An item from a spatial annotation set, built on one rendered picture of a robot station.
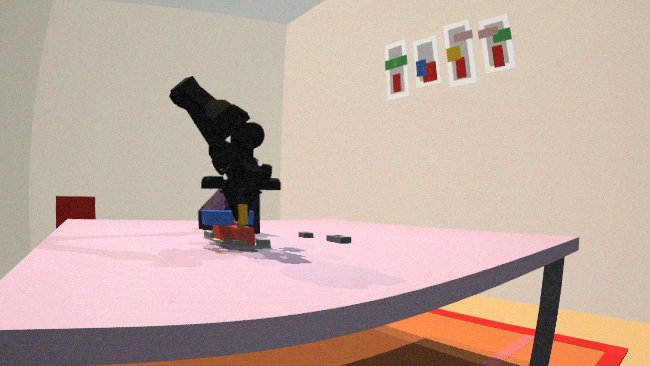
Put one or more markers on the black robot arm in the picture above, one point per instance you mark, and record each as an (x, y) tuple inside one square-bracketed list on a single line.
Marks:
[(217, 120)]

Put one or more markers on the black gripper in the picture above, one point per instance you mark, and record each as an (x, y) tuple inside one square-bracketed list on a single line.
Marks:
[(229, 187)]

